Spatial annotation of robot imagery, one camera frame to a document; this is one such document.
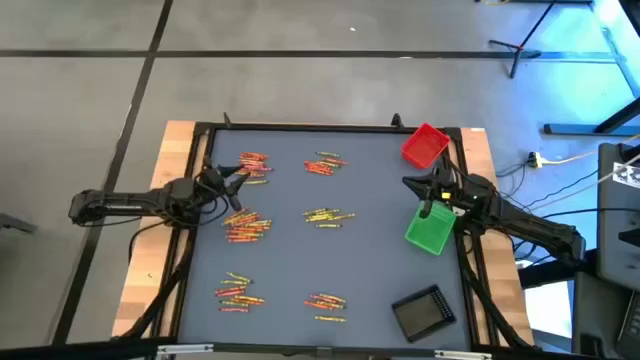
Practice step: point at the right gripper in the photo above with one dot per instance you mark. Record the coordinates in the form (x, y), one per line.
(444, 182)

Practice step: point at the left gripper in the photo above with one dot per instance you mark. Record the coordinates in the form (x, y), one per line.
(212, 182)

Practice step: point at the red plastic basket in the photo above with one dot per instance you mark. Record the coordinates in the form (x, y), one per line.
(425, 146)

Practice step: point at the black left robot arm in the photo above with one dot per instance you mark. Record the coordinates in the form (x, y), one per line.
(125, 202)

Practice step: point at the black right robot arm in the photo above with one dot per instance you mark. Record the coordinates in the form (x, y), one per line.
(525, 225)

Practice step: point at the green plastic basket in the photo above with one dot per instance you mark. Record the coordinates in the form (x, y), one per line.
(432, 232)

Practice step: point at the grey table mat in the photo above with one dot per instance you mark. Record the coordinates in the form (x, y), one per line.
(350, 260)

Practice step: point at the white power strip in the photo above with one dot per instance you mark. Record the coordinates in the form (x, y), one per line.
(535, 160)

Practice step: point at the black plastic basket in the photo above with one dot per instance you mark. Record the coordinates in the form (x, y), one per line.
(422, 314)

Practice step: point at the black floor beam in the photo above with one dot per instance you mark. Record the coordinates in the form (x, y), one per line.
(555, 272)

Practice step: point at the black tripod stand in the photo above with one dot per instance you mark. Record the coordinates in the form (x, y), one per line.
(520, 50)

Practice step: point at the grey equipment cabinet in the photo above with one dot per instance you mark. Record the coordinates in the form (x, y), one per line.
(617, 240)

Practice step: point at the white fiducial marker sheet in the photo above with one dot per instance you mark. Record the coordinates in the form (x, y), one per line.
(627, 175)

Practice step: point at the grey equipment box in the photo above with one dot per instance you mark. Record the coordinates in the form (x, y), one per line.
(595, 320)

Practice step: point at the grey metal foot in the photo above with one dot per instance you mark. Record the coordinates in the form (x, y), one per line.
(15, 222)

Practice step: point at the black frame bracket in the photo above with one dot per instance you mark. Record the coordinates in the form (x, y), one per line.
(227, 121)
(397, 121)

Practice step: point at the black table frame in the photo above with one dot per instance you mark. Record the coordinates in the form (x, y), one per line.
(325, 127)

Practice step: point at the silver aluminium bracket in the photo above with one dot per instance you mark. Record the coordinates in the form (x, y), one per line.
(462, 355)
(185, 349)

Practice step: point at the metal rig base frame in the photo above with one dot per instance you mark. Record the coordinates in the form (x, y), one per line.
(575, 129)

